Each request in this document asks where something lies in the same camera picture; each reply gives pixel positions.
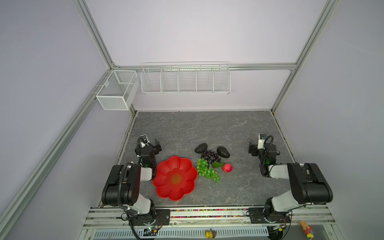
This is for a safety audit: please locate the dark fake avocado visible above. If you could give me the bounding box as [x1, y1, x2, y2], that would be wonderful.
[217, 146, 231, 159]
[195, 143, 208, 154]

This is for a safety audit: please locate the red fake peach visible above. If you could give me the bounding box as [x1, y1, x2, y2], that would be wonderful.
[222, 163, 233, 173]

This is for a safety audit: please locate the purple fake grape bunch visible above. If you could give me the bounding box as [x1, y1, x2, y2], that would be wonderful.
[201, 150, 222, 165]

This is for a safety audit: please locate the green fake grape bunch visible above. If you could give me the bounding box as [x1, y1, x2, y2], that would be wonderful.
[197, 159, 221, 183]

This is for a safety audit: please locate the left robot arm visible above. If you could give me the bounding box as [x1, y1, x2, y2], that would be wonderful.
[101, 135, 162, 221]

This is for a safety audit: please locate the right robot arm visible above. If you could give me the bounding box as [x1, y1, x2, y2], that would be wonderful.
[249, 143, 334, 223]

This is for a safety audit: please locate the red flower-shaped fruit bowl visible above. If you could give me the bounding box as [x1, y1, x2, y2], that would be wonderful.
[153, 156, 198, 202]

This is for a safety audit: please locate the white mesh box basket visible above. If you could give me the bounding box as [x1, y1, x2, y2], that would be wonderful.
[96, 70, 140, 111]

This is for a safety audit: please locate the orange toy figure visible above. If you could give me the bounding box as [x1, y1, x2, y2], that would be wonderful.
[300, 221, 315, 240]

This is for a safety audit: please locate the small yellow round toy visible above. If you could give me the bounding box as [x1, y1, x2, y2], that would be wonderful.
[205, 230, 217, 239]

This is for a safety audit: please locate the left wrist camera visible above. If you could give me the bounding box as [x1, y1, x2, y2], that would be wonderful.
[139, 135, 149, 148]

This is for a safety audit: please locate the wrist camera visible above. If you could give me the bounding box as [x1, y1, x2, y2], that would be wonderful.
[258, 134, 268, 150]
[139, 135, 149, 148]

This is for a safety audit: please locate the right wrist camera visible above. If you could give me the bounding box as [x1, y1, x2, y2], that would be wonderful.
[258, 134, 268, 150]

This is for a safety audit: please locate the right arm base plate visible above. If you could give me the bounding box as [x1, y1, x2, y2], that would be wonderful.
[246, 207, 291, 224]

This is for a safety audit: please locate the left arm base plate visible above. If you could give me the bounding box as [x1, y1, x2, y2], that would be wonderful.
[130, 209, 171, 226]

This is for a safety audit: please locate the white wire wall basket long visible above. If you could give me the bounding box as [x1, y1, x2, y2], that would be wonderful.
[141, 62, 232, 95]

